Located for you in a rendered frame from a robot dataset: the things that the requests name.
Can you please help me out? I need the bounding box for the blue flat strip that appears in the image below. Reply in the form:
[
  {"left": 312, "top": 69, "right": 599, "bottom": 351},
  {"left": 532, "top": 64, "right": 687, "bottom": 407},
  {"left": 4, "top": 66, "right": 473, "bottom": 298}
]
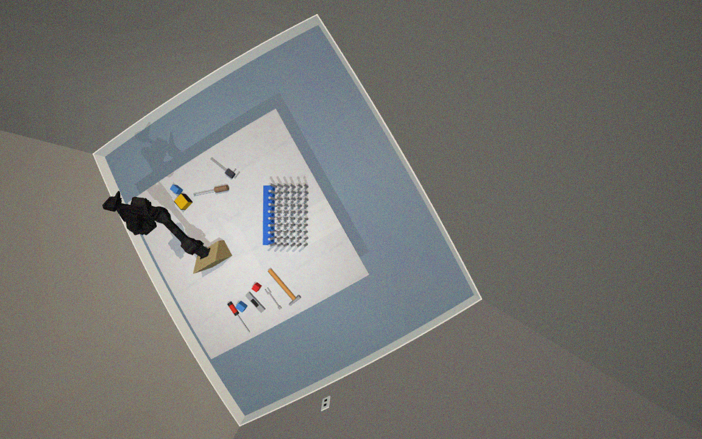
[{"left": 263, "top": 185, "right": 275, "bottom": 245}]

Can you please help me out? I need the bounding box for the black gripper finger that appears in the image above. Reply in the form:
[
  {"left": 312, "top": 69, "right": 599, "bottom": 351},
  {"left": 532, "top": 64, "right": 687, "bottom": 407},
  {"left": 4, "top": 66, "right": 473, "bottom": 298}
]
[
  {"left": 106, "top": 191, "right": 122, "bottom": 208},
  {"left": 143, "top": 198, "right": 157, "bottom": 216}
]

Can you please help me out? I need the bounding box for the wooden-handled hammer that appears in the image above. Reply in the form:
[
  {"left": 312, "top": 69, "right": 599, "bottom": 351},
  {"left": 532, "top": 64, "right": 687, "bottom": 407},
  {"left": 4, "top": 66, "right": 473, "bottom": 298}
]
[{"left": 268, "top": 268, "right": 301, "bottom": 305}]

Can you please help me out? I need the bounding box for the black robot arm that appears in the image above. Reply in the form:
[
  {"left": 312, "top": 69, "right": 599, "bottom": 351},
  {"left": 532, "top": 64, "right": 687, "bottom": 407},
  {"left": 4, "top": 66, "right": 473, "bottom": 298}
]
[{"left": 116, "top": 197, "right": 210, "bottom": 259}]

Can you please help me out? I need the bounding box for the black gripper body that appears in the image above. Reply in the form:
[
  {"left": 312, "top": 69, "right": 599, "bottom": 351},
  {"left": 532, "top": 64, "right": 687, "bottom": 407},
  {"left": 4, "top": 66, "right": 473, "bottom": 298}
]
[{"left": 102, "top": 196, "right": 161, "bottom": 225}]

